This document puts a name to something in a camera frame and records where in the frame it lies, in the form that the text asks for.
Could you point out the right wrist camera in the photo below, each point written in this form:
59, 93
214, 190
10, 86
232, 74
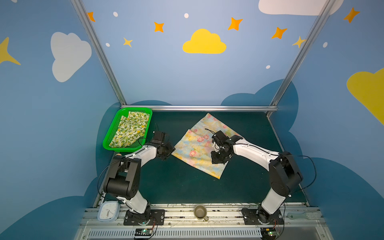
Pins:
219, 138

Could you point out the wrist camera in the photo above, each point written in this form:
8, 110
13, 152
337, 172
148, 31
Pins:
219, 138
159, 137

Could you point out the right green circuit board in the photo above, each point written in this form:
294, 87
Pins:
269, 234

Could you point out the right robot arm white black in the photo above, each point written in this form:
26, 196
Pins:
284, 173

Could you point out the pastel floral skirt pink flowers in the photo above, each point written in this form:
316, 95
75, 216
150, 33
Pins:
196, 145

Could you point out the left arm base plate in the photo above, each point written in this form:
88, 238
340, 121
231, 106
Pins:
156, 217

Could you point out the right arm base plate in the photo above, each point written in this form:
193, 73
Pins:
261, 217

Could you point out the aluminium frame back rail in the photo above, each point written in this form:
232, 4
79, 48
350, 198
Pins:
160, 108

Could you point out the green circuit board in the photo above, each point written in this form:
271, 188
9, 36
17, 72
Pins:
269, 234
143, 233

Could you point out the lemon print skirt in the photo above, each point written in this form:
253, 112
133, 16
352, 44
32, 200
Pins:
130, 129

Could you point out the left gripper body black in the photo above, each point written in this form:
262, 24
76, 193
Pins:
165, 150

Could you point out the green plastic basket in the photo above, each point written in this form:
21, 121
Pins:
114, 125

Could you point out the olive ceramic mug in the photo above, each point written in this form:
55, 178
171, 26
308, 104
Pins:
201, 213

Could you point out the left green circuit board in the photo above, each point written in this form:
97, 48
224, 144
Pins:
143, 233

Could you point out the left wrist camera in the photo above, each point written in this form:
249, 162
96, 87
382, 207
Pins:
159, 137

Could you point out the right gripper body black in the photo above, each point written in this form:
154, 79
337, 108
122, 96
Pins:
219, 156

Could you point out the white square clock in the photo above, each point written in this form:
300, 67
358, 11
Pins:
109, 211

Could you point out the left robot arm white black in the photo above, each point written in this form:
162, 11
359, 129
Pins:
123, 177

